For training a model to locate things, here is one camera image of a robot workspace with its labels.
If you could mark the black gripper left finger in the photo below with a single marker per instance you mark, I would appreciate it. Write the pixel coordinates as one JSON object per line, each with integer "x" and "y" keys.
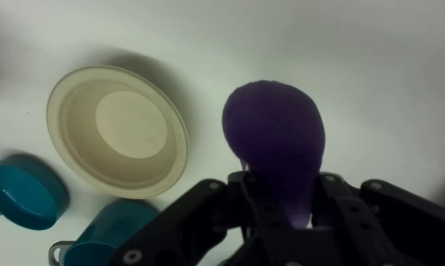
{"x": 192, "y": 227}

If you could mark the teal pot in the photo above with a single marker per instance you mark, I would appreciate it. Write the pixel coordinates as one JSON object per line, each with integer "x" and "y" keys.
{"x": 108, "y": 231}

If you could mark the cream plate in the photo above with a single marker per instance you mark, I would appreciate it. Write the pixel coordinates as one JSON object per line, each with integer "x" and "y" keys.
{"x": 118, "y": 131}

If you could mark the teal pot lid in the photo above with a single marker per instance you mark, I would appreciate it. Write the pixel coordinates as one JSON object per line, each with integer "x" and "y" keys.
{"x": 24, "y": 193}

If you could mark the purple plushy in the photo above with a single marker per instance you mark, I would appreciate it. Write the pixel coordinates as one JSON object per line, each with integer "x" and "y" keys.
{"x": 275, "y": 148}

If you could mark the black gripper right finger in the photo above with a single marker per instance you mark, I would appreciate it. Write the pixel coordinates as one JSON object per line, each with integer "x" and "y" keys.
{"x": 389, "y": 222}

